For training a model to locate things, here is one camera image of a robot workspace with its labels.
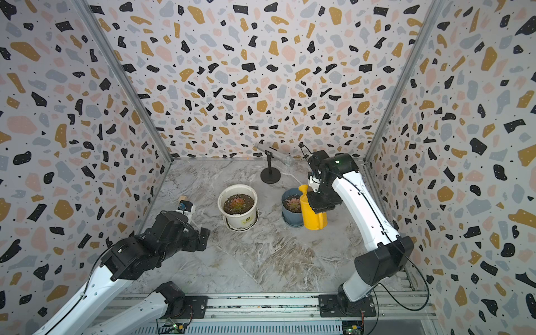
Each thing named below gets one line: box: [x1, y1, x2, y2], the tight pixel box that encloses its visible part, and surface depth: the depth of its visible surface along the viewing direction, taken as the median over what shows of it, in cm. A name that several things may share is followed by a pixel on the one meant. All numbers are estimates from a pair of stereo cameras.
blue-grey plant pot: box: [281, 187, 304, 228], surface depth 94 cm
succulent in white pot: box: [223, 193, 253, 215], surface depth 92 cm
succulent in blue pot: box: [282, 194, 302, 213], surface depth 94 cm
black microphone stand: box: [260, 149, 282, 185], surface depth 115 cm
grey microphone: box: [254, 142, 296, 167], surface depth 97 cm
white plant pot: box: [217, 183, 258, 229], surface depth 92 cm
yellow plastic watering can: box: [298, 184, 329, 232], surface depth 78 cm
